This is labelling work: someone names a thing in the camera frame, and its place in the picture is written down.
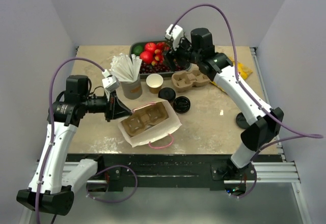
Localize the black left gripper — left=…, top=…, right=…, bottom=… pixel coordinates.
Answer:
left=81, top=88, right=132, bottom=122

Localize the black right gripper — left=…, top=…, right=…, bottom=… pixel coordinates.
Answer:
left=163, top=36, right=202, bottom=72

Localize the brown pulp cup carrier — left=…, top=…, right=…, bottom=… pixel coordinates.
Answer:
left=121, top=102, right=169, bottom=137

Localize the pink white paper bag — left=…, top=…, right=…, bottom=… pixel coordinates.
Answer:
left=118, top=99, right=182, bottom=148

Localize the black coffee cup lid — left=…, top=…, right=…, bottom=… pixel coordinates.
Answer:
left=158, top=88, right=176, bottom=102

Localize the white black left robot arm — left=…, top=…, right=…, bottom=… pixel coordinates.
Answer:
left=16, top=75, right=131, bottom=216

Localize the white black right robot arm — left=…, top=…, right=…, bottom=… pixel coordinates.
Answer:
left=163, top=25, right=284, bottom=180

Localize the red cherry cluster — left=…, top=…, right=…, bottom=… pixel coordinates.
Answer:
left=151, top=42, right=170, bottom=66

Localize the dark green fruit tray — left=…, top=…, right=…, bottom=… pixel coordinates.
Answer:
left=129, top=40, right=191, bottom=79

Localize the red apple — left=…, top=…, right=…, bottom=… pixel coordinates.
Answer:
left=140, top=51, right=153, bottom=64
left=144, top=42, right=157, bottom=53

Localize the grey metal straw holder cup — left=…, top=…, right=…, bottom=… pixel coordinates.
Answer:
left=120, top=76, right=143, bottom=100

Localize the purple grape bunch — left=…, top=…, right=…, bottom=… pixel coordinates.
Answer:
left=140, top=60, right=187, bottom=76

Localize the remaining pulp carrier stack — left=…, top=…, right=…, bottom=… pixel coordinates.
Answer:
left=171, top=69, right=210, bottom=92

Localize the green lime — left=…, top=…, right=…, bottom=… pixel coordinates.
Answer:
left=132, top=45, right=144, bottom=56

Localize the white wrapped straw bundle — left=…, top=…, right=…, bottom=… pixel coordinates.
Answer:
left=110, top=53, right=142, bottom=83

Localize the black cup lid stack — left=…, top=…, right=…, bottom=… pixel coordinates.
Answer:
left=173, top=96, right=191, bottom=114

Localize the yellow chips bag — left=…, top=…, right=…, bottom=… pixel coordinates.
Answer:
left=210, top=57, right=253, bottom=92

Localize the single black cup lid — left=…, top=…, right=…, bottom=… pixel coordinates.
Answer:
left=235, top=113, right=249, bottom=129

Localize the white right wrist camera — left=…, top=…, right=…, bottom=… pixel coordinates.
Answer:
left=165, top=24, right=184, bottom=50

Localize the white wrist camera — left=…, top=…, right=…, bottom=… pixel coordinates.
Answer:
left=165, top=24, right=184, bottom=50
left=101, top=69, right=120, bottom=94

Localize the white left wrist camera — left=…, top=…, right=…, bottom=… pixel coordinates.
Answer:
left=101, top=69, right=120, bottom=94

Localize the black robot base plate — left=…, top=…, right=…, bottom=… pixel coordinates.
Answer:
left=66, top=153, right=283, bottom=192

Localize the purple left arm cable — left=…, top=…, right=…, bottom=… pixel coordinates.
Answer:
left=34, top=57, right=107, bottom=224

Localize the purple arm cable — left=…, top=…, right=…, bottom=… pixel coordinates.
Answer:
left=169, top=4, right=324, bottom=199
left=34, top=57, right=107, bottom=224

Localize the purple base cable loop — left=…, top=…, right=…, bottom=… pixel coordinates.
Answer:
left=86, top=164, right=139, bottom=204

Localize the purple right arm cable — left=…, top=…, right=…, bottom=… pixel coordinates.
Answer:
left=169, top=4, right=324, bottom=199

